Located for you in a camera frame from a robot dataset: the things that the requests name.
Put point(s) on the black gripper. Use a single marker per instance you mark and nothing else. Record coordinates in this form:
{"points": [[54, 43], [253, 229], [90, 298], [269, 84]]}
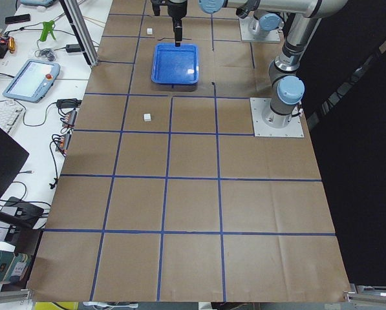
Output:
{"points": [[175, 9]]}

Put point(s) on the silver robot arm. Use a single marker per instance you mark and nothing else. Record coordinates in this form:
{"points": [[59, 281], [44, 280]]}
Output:
{"points": [[288, 89], [262, 21]]}

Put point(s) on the blue plastic tray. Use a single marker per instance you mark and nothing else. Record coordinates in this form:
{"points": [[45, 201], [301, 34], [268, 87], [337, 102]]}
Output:
{"points": [[176, 65]]}

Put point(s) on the aluminium frame post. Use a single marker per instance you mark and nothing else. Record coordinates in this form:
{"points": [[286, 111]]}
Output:
{"points": [[78, 26]]}

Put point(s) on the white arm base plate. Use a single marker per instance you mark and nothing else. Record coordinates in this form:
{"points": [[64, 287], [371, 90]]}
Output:
{"points": [[268, 124]]}

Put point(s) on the robot teach pendant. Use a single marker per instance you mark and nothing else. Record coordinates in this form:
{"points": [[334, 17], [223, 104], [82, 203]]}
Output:
{"points": [[33, 81]]}

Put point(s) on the green plastic clamp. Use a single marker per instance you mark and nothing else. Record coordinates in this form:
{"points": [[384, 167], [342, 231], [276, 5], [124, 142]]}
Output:
{"points": [[48, 30]]}

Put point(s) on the black power adapter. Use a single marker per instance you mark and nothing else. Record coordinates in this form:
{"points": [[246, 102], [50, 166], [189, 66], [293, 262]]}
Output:
{"points": [[72, 48]]}

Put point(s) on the brown paper table cover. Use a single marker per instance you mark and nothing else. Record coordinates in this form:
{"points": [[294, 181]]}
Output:
{"points": [[189, 206]]}

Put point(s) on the white keyboard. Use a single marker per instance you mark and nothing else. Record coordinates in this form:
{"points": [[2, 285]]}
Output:
{"points": [[11, 113]]}

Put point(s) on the black smartphone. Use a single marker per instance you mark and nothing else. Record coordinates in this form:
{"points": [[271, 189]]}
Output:
{"points": [[17, 19]]}

